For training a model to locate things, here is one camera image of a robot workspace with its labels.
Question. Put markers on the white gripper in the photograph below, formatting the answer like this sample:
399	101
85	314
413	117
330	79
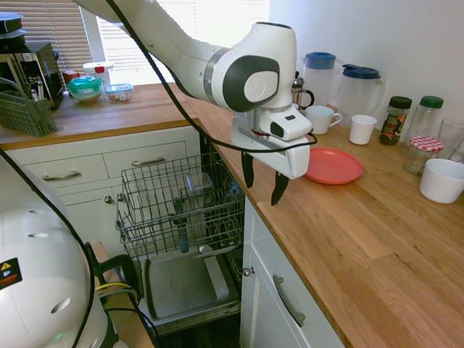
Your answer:
295	161

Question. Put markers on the coral red plastic plate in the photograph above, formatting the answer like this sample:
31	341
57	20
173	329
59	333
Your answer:
333	166

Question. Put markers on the steel dishwasher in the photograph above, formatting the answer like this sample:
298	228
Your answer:
181	286

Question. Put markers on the clear plastic container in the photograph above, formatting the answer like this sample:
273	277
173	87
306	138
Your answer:
198	184

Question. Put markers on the white ceramic mug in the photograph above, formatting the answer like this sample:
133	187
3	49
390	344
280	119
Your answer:
320	119

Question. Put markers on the round metal cabinet knob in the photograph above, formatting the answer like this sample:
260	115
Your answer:
108	199
248	271
119	196

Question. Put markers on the glass french press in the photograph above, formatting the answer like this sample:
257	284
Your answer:
300	90

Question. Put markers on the white ribbed cup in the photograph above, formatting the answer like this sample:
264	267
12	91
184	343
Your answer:
361	129

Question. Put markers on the clear pitcher light blue lid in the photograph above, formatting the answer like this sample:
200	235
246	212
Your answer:
319	79

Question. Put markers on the clear pitcher dark blue lid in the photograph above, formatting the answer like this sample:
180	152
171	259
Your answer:
359	98

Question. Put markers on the white door cabinet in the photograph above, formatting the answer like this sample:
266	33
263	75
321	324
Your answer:
261	308

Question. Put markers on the spice jar black lid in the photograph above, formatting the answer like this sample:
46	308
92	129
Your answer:
393	123

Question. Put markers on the glass jar red checkered lid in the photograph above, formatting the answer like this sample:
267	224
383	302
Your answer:
422	152

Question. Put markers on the black clamp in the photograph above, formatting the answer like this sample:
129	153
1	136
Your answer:
125	268

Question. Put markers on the clear container blue lid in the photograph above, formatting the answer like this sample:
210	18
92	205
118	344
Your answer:
119	92

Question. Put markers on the white drawer cabinet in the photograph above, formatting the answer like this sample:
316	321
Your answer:
90	159

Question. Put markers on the clear jar green lid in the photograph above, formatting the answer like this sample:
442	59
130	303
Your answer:
429	116

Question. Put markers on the white round bowl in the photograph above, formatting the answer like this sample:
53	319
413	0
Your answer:
442	181

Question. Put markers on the clear drinking glass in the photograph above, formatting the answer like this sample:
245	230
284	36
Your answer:
451	137

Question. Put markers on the white container red clip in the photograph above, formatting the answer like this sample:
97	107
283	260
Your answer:
98	70

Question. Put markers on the wooden mounting board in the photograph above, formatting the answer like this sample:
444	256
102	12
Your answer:
127	326

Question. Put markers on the bowl with teal lid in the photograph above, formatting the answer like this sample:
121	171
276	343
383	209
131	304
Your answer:
84	88

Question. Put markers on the small red box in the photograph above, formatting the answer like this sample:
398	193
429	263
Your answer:
69	76

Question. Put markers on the grey plastic cutlery basket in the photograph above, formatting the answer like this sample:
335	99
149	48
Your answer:
25	116

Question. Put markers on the black countertop appliance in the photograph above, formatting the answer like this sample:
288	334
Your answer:
41	69

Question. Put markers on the black lidded food container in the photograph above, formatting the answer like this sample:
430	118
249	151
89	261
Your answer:
11	40
9	22

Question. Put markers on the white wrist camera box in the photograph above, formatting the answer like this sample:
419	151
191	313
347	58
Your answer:
293	127

